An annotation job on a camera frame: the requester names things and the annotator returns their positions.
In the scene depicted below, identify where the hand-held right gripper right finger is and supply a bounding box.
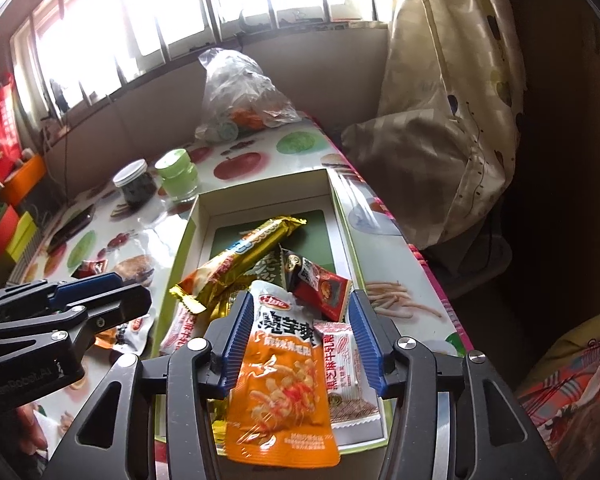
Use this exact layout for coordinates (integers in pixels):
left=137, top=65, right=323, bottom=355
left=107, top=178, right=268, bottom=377
left=349, top=289, right=563, bottom=480

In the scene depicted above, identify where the green jar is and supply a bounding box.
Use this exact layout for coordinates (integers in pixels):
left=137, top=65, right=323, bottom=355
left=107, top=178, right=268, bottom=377
left=155, top=149, right=201, bottom=203

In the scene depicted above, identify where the window with metal bars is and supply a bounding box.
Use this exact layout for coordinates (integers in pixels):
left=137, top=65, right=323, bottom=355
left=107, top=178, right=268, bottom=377
left=10, top=0, right=391, bottom=111

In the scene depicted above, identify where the long gold snack bar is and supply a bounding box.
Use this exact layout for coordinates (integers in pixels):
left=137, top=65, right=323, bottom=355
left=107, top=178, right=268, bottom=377
left=170, top=216, right=308, bottom=313

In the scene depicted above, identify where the fruit print tablecloth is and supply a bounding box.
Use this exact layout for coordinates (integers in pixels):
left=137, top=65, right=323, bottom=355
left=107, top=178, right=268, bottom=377
left=10, top=110, right=473, bottom=480

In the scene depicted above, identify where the gold foil packet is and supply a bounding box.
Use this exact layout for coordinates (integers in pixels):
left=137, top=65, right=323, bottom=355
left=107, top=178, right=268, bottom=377
left=207, top=287, right=243, bottom=321

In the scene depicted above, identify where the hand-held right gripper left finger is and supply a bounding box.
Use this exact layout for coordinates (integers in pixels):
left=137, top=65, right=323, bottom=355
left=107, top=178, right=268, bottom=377
left=55, top=289, right=255, bottom=480

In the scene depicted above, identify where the orange box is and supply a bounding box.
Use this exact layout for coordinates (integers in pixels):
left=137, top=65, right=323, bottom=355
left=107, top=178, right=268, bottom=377
left=0, top=154, right=48, bottom=206

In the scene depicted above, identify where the clear white snack packet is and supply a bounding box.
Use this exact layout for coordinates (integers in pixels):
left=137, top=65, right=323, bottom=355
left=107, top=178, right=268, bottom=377
left=112, top=312, right=154, bottom=354

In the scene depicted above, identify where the colourful patterned blanket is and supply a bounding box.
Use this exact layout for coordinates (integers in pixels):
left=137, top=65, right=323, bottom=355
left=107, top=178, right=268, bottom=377
left=517, top=335, right=600, bottom=463

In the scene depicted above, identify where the black smartphone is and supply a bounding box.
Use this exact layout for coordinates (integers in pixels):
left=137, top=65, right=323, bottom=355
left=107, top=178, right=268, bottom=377
left=47, top=207, right=94, bottom=254

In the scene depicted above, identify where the floral curtain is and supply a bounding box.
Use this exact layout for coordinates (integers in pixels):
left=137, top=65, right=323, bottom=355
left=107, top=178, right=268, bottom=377
left=340, top=0, right=526, bottom=256

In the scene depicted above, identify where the black red snack packet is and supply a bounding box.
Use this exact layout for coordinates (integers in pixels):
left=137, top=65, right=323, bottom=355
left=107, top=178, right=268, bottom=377
left=279, top=244, right=354, bottom=322
left=72, top=259, right=109, bottom=279

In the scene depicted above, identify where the red paper bag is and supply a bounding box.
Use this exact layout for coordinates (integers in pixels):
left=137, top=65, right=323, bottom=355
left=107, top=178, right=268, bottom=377
left=0, top=80, right=22, bottom=182

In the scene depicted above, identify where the clear plastic bag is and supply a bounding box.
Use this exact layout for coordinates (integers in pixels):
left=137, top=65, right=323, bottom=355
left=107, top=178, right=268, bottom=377
left=195, top=47, right=303, bottom=143

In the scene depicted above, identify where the red white snack packet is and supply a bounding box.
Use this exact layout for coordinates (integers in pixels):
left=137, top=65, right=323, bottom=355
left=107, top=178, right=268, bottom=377
left=312, top=322, right=382, bottom=427
left=159, top=300, right=204, bottom=357

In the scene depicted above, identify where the orange white snack packet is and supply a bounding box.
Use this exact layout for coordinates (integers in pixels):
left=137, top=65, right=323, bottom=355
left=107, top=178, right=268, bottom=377
left=225, top=280, right=341, bottom=466

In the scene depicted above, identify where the lime green box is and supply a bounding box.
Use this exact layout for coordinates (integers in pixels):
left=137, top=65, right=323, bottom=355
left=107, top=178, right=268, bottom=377
left=5, top=211, right=41, bottom=261

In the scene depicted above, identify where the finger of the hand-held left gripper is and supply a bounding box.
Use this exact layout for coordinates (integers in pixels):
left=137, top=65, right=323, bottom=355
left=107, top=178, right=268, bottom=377
left=0, top=284, right=154, bottom=358
left=0, top=271, right=124, bottom=327

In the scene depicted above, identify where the green white cardboard box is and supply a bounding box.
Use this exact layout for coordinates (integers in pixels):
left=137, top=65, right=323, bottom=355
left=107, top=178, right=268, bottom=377
left=152, top=169, right=393, bottom=453

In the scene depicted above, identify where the clear jar with white lid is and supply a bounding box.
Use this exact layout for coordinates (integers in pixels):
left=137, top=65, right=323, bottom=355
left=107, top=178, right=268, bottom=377
left=112, top=159, right=158, bottom=208

